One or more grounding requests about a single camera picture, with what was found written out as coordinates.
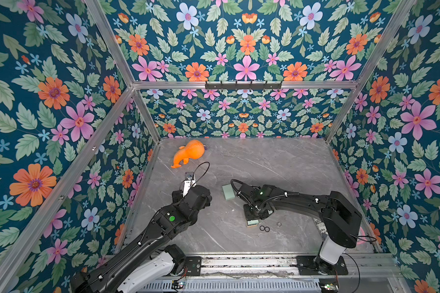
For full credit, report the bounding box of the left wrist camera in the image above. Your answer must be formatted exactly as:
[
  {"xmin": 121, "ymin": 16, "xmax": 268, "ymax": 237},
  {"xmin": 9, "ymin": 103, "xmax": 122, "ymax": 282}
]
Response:
[{"xmin": 182, "ymin": 172, "xmax": 196, "ymax": 197}]

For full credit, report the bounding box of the orange plush toy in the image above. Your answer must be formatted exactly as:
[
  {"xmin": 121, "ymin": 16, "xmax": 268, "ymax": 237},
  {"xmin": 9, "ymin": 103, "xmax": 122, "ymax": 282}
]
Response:
[{"xmin": 171, "ymin": 140, "xmax": 205, "ymax": 168}]

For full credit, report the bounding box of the pink alarm clock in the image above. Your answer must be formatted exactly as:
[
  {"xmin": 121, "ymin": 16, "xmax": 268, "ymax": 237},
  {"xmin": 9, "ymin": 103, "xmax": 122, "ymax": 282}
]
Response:
[{"xmin": 357, "ymin": 227, "xmax": 372, "ymax": 245}]

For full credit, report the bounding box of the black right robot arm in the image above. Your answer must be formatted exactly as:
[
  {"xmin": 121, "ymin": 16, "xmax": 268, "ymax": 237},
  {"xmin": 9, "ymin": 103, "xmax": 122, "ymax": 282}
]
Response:
[{"xmin": 231, "ymin": 179, "xmax": 363, "ymax": 266}]

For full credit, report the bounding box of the black hook rail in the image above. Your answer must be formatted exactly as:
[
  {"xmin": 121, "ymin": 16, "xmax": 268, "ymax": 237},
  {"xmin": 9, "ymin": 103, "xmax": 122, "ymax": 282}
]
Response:
[{"xmin": 204, "ymin": 81, "xmax": 282, "ymax": 90}]

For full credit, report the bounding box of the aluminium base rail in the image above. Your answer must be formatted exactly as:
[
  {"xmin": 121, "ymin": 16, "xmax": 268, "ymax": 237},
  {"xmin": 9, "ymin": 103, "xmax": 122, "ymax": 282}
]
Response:
[{"xmin": 187, "ymin": 252, "xmax": 403, "ymax": 278}]

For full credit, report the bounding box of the mint green box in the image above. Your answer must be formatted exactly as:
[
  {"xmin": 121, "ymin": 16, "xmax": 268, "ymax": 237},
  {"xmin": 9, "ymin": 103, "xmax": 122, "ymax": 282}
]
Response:
[{"xmin": 222, "ymin": 184, "xmax": 235, "ymax": 201}]

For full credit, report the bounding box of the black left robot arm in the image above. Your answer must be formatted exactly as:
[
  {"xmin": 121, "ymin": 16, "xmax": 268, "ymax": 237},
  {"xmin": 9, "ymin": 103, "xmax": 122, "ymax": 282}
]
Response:
[{"xmin": 70, "ymin": 186, "xmax": 212, "ymax": 293}]

